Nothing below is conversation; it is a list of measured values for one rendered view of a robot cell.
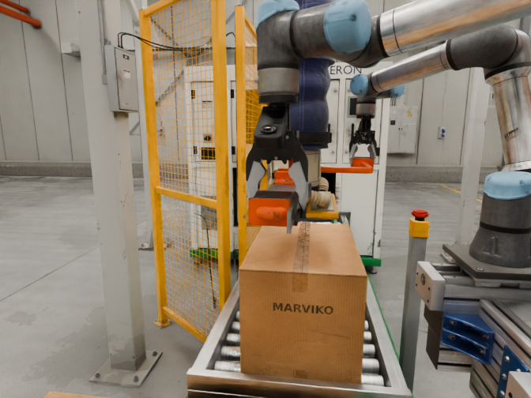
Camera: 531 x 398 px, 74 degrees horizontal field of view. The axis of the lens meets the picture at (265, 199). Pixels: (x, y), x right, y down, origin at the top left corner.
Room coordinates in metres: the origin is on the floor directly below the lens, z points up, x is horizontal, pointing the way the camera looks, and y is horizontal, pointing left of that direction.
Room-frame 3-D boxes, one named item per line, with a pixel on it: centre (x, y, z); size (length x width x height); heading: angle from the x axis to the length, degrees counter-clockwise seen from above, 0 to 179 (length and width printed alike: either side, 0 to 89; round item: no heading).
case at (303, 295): (1.32, -0.15, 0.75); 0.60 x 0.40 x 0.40; 172
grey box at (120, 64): (1.83, 0.71, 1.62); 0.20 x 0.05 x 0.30; 172
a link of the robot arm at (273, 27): (0.66, -0.02, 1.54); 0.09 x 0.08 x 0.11; 55
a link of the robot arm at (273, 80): (0.66, -0.02, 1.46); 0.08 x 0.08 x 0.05
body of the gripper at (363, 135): (1.47, -0.41, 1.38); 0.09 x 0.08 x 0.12; 173
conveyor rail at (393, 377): (2.08, -0.57, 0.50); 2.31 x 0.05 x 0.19; 172
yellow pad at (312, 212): (1.22, -0.20, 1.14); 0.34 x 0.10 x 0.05; 171
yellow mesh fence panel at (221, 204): (2.06, 0.48, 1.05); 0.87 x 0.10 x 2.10; 44
